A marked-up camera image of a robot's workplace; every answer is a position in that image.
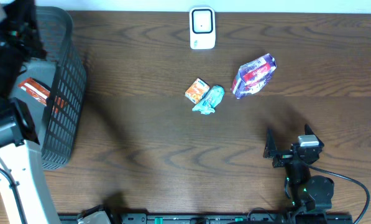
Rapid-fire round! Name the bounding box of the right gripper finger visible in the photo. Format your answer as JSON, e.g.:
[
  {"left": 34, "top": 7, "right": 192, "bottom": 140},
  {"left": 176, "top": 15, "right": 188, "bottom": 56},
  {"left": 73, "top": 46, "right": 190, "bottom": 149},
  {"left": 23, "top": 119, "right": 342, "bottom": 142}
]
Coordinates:
[
  {"left": 304, "top": 124, "right": 314, "bottom": 135},
  {"left": 263, "top": 129, "right": 278, "bottom": 158}
]

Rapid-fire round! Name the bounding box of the orange red snack bar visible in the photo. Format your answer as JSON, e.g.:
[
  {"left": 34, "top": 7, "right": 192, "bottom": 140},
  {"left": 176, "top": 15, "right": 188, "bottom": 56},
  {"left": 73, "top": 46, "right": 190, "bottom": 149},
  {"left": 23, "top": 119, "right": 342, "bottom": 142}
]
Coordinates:
[{"left": 17, "top": 78, "right": 68, "bottom": 113}]

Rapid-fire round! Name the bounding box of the purple red snack bag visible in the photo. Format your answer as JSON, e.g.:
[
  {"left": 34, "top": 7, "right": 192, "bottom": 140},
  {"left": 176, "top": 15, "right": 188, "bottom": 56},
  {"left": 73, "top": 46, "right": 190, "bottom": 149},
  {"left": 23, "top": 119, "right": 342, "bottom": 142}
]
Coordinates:
[{"left": 231, "top": 54, "right": 277, "bottom": 99}]

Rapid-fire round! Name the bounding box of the teal packet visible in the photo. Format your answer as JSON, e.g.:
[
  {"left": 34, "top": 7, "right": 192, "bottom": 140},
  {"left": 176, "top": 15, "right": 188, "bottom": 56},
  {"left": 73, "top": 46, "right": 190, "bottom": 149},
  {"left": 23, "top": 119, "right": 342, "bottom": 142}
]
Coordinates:
[{"left": 192, "top": 85, "right": 225, "bottom": 115}]

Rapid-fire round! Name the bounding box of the small orange tissue pack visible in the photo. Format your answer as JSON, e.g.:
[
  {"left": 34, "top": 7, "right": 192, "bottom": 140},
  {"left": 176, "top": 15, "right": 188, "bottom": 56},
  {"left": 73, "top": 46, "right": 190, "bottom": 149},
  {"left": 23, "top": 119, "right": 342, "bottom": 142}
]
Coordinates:
[{"left": 185, "top": 78, "right": 210, "bottom": 104}]

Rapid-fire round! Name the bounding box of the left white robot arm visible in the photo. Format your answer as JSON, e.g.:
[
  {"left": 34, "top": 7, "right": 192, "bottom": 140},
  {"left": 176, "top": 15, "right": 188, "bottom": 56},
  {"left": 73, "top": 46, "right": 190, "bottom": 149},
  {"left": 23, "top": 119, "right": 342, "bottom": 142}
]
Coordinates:
[{"left": 0, "top": 0, "right": 60, "bottom": 223}]

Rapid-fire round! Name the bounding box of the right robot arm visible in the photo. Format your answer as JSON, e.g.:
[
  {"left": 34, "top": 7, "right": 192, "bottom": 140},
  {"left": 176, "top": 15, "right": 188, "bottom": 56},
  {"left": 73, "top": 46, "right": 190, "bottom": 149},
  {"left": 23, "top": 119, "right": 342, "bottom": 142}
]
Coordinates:
[{"left": 263, "top": 124, "right": 334, "bottom": 212}]

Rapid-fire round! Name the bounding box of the grey plastic shopping basket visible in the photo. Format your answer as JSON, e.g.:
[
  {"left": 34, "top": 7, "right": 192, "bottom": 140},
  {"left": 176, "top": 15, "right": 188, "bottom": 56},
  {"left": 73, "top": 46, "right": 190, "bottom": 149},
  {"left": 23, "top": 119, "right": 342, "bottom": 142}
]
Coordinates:
[{"left": 11, "top": 7, "right": 87, "bottom": 170}]

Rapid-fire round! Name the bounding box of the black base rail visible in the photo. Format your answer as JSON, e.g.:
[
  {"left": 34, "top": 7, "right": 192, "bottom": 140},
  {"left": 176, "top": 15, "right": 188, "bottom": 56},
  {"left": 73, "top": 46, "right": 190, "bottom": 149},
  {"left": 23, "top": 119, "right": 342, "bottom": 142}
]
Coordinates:
[{"left": 59, "top": 212, "right": 354, "bottom": 224}]

